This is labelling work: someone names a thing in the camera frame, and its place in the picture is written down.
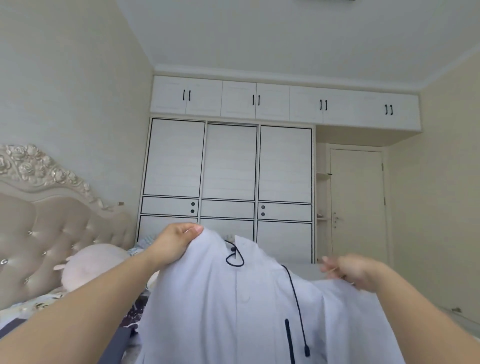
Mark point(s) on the floral pillow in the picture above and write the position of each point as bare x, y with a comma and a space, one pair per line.
34, 300

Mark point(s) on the pink plush pillow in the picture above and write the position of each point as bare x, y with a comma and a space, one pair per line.
94, 264

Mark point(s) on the white door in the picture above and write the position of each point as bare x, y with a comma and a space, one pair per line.
356, 202

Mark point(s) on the light blue hooded jacket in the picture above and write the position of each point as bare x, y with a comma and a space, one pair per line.
247, 315

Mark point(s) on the beige tufted headboard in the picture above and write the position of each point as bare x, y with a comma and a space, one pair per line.
52, 232

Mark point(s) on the person's right forearm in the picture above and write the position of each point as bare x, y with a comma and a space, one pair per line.
427, 322

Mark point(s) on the white overhead cabinets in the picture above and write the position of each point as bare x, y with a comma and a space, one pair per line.
285, 101

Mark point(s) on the bed with grey patterned sheet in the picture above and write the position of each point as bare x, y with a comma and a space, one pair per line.
465, 322

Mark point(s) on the person's left forearm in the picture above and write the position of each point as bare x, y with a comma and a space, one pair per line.
67, 315

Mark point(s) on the white wardrobe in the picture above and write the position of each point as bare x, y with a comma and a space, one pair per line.
225, 180

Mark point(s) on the grey printed t-shirt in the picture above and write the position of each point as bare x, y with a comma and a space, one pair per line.
112, 346

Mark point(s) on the person's left hand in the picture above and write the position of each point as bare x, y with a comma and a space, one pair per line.
172, 241

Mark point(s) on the person's right hand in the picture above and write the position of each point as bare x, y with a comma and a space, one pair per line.
358, 271

